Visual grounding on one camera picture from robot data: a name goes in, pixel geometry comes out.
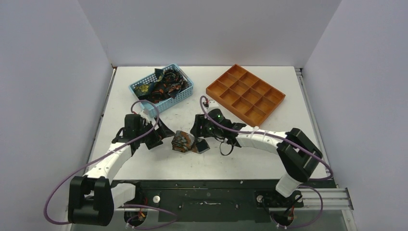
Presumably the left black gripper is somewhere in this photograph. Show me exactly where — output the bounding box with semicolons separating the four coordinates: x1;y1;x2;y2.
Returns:
137;116;174;149

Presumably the orange floral necktie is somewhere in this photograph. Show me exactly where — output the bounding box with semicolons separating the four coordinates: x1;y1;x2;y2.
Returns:
171;130;210;154

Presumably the orange wooden compartment tray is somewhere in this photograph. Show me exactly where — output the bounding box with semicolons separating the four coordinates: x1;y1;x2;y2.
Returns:
206;64;286;127

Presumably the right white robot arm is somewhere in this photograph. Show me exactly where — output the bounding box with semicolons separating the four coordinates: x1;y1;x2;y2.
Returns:
190;109;322;206

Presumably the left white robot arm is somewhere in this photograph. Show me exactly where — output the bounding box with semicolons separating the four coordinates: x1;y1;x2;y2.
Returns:
68;114;175;226

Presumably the light blue plastic basket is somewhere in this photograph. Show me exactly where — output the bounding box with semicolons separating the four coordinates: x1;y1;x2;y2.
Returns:
128;64;194;112

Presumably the dark tie with yellow flowers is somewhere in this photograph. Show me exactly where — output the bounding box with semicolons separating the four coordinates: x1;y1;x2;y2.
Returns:
133;82;156;100

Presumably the black tie with orange swirls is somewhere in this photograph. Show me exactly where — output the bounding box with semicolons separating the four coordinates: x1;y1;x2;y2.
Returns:
147;68;189;103

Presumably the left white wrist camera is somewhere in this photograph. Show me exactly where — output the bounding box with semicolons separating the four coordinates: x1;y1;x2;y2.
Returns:
140;109;150;117

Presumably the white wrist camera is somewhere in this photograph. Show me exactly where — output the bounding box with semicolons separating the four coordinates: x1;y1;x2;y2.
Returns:
140;109;150;117
207;100;219;112

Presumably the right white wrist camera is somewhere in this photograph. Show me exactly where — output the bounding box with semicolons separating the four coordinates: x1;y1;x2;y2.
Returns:
207;100;219;112

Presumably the black metal base plate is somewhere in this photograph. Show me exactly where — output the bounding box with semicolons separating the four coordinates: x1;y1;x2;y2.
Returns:
79;179;305;224

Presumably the aluminium frame rail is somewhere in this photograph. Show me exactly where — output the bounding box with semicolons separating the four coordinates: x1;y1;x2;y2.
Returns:
294;67;357;231

